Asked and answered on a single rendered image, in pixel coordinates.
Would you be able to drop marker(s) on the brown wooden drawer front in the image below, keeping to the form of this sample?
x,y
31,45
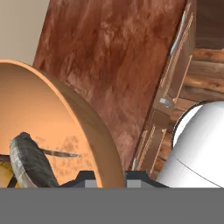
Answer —
x,y
182,73

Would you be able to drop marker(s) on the orange bowl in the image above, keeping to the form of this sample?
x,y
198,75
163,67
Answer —
x,y
43,110

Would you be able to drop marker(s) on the brown wooden cupboard door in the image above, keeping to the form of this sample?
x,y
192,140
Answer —
x,y
154,145

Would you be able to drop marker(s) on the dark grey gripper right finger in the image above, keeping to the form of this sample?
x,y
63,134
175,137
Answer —
x,y
137,176

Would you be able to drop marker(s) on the white round object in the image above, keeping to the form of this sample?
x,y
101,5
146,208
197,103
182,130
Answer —
x,y
198,151

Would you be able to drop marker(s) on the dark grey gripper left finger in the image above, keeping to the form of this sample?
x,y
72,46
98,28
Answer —
x,y
82,176

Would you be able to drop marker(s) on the dark grey fish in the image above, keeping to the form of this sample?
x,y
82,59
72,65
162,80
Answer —
x,y
30,160

